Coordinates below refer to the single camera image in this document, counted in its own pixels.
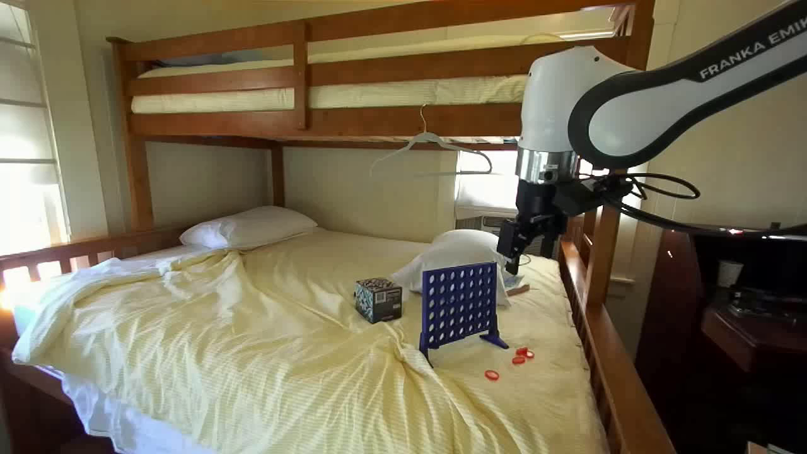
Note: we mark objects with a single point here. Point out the plump white pillow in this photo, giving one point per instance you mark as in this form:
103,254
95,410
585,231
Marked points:
456,254

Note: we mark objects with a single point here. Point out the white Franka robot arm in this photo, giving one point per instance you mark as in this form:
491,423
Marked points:
664,101

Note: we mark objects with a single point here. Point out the black patterned box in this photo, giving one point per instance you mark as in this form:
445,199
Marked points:
377,302

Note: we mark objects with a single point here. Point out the dark wooden dresser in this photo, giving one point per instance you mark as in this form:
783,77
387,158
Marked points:
740,337

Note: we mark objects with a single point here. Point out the wooden bunk bed frame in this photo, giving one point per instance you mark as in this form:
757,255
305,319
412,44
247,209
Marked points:
612,368

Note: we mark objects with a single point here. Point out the white plastic clothes hanger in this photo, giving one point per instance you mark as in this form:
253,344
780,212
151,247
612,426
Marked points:
428,140

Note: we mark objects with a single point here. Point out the flat white pillow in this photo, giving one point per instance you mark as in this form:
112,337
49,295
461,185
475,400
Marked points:
247,227

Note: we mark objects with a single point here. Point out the blue gameboard with holes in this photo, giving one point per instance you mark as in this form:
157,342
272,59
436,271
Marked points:
456,304

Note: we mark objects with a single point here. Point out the pale yellow bunk mattress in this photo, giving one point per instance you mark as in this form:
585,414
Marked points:
403,95

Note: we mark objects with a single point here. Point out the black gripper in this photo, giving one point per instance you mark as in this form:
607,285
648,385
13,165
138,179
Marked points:
537,204

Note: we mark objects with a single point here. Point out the orange game chip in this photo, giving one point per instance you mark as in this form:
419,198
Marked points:
491,373
527,351
517,362

